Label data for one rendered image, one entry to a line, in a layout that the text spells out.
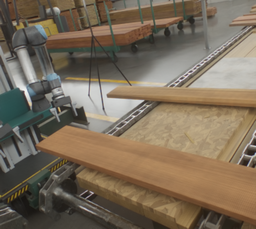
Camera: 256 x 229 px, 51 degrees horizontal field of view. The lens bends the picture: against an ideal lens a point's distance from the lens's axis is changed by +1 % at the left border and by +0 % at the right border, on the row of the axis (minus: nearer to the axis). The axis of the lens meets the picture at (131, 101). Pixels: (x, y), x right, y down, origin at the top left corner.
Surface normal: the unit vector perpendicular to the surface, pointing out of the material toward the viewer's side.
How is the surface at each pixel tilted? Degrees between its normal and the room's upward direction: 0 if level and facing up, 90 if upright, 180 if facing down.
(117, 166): 0
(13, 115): 90
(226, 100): 31
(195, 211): 0
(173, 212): 0
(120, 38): 90
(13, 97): 90
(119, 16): 90
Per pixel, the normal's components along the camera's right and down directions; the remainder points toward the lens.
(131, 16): -0.60, 0.42
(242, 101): -0.45, -0.56
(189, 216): -0.20, -0.90
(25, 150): 0.74, 0.11
